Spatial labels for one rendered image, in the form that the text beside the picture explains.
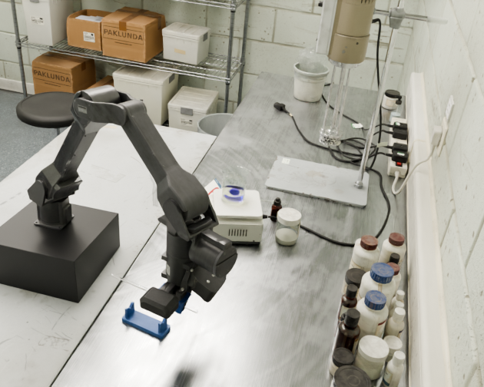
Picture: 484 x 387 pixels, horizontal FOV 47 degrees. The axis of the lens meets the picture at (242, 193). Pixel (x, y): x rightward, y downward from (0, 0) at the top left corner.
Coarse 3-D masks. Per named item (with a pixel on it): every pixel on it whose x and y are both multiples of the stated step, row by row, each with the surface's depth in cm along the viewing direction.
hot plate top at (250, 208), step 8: (216, 192) 142; (248, 192) 143; (256, 192) 143; (216, 200) 138; (248, 200) 140; (256, 200) 140; (216, 208) 135; (224, 208) 136; (232, 208) 136; (240, 208) 136; (248, 208) 137; (256, 208) 137; (224, 216) 133; (232, 216) 134; (240, 216) 134; (248, 216) 134; (256, 216) 134
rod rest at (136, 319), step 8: (128, 312) 112; (136, 312) 114; (128, 320) 112; (136, 320) 113; (144, 320) 113; (152, 320) 113; (144, 328) 111; (152, 328) 111; (160, 328) 109; (168, 328) 112; (160, 336) 110
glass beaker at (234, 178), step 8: (224, 168) 137; (232, 168) 138; (240, 168) 138; (224, 176) 134; (232, 176) 139; (240, 176) 139; (224, 184) 135; (232, 184) 134; (240, 184) 134; (224, 192) 136; (232, 192) 135; (240, 192) 136; (224, 200) 137; (232, 200) 136; (240, 200) 137
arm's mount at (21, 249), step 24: (24, 216) 124; (96, 216) 126; (0, 240) 114; (24, 240) 115; (48, 240) 116; (72, 240) 117; (96, 240) 119; (0, 264) 116; (24, 264) 114; (48, 264) 113; (72, 264) 111; (96, 264) 122; (24, 288) 118; (48, 288) 116; (72, 288) 114
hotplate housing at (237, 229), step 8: (264, 216) 144; (224, 224) 134; (232, 224) 134; (240, 224) 135; (248, 224) 135; (256, 224) 135; (216, 232) 135; (224, 232) 135; (232, 232) 136; (240, 232) 136; (248, 232) 136; (256, 232) 136; (232, 240) 137; (240, 240) 137; (248, 240) 137; (256, 240) 138
